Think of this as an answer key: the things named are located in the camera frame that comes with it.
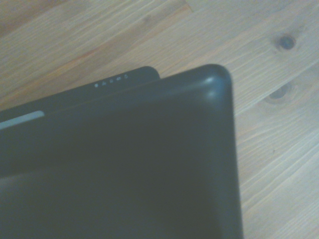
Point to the black laptop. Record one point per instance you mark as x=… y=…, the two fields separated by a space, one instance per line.
x=139 y=159

